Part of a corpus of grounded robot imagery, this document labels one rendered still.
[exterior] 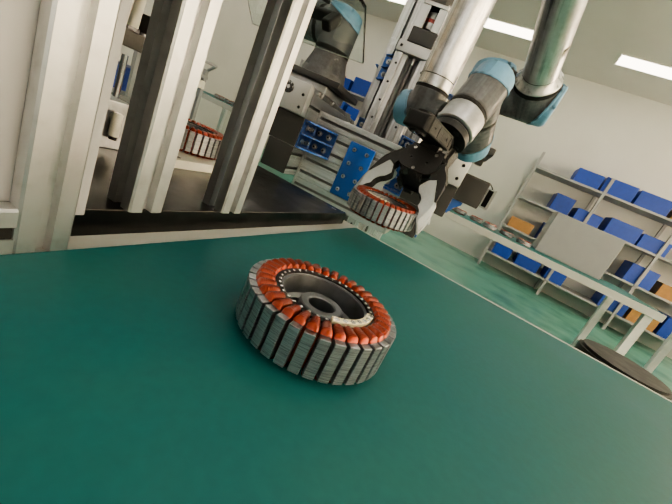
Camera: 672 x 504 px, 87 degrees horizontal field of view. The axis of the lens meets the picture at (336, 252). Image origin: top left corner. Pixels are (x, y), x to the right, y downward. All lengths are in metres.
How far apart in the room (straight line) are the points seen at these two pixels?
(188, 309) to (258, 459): 0.11
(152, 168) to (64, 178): 0.07
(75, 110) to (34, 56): 0.03
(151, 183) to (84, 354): 0.16
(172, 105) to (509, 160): 6.86
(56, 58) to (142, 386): 0.17
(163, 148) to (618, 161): 7.09
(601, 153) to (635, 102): 0.82
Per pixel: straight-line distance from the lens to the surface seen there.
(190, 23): 0.30
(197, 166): 0.52
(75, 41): 0.26
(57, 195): 0.27
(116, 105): 0.48
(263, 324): 0.22
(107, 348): 0.21
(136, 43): 0.49
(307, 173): 1.23
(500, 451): 0.29
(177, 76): 0.30
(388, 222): 0.52
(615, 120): 7.31
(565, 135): 7.17
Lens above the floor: 0.88
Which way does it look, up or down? 16 degrees down
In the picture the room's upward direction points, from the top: 25 degrees clockwise
